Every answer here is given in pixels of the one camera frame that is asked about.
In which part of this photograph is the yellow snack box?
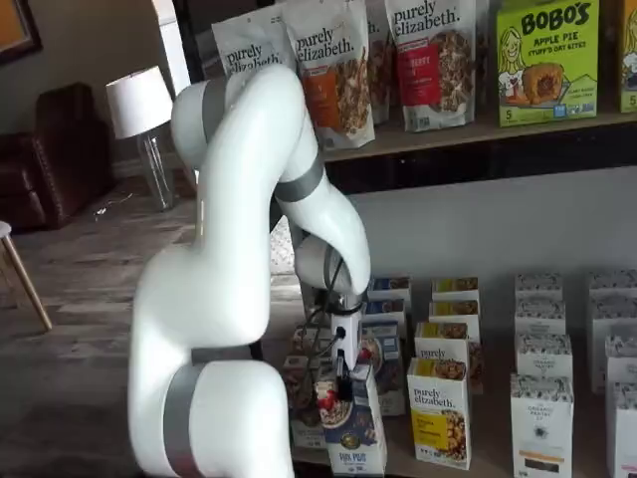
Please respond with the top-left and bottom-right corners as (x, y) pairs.
(619, 0), (637, 115)

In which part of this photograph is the red label granola bag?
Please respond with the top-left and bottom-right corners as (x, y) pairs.
(383, 0), (478, 133)

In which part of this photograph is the blue label granola bag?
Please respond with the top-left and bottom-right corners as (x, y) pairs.
(211, 9), (300, 81)

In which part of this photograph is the dark framed wall picture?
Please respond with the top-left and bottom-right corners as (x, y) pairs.
(0, 0), (45, 69)

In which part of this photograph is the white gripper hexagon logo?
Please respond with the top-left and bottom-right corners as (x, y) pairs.
(330, 306), (364, 400)

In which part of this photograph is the white shade table lamp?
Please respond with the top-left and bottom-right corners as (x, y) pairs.
(105, 64), (179, 213)

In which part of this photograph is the brown leather armchair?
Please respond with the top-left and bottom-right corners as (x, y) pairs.
(0, 82), (118, 235)

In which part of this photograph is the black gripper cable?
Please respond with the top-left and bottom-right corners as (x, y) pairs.
(293, 293), (344, 379)

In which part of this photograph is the green Bobo's apple pie box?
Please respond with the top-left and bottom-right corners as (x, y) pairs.
(496, 0), (601, 127)

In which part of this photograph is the white organic pantry box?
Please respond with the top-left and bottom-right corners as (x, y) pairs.
(515, 272), (564, 303)
(586, 270), (637, 300)
(515, 332), (573, 379)
(611, 382), (637, 478)
(515, 298), (567, 336)
(510, 373), (576, 478)
(604, 334), (637, 387)
(590, 296), (637, 394)

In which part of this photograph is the yellow purely elizabeth box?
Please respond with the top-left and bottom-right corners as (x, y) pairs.
(428, 300), (482, 330)
(413, 321), (485, 394)
(406, 357), (473, 471)
(431, 277), (480, 304)

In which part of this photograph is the black metal shelving rack frame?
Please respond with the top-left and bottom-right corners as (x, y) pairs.
(168, 0), (637, 478)

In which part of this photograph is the green oatmeal box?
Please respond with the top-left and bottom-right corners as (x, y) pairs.
(291, 326), (334, 359)
(283, 356), (329, 452)

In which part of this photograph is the wooden leg stool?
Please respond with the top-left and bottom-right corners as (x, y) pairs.
(0, 218), (54, 333)

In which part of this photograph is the white lamp cord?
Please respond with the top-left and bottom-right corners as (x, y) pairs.
(92, 192), (134, 219)

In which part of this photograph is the blue and white oatmeal box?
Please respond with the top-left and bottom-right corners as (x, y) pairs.
(360, 323), (407, 417)
(365, 297), (408, 328)
(367, 276), (412, 303)
(314, 361), (388, 477)

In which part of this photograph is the light patterned floor rug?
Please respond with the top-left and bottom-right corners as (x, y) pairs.
(268, 216), (300, 276)

